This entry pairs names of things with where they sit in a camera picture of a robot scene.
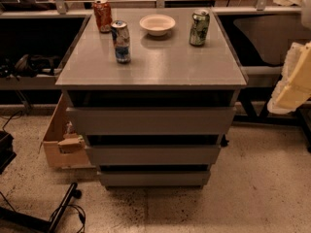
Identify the black headphones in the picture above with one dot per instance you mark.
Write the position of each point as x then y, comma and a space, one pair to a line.
30, 65

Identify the blue pepsi can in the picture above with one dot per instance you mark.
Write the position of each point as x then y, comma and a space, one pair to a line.
121, 41

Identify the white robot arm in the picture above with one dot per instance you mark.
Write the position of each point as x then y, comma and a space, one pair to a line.
294, 88

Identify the green soda can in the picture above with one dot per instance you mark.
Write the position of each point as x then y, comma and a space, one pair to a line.
200, 20

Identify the white bowl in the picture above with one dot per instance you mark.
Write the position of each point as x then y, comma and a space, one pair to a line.
157, 25

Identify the grey top drawer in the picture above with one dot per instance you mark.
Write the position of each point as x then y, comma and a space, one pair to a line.
151, 121

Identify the black case on floor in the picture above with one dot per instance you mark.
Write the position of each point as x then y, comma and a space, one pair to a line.
6, 150

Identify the cardboard box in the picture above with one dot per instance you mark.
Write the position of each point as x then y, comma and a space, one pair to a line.
63, 147

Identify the grey bottom drawer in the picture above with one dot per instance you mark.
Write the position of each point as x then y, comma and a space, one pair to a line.
154, 178

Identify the orange soda can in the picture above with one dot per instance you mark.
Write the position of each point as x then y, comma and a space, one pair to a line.
103, 16

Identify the grey drawer cabinet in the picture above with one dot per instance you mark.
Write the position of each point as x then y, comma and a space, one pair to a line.
164, 72

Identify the grey drawer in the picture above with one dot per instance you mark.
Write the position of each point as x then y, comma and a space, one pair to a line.
151, 121
154, 178
153, 155

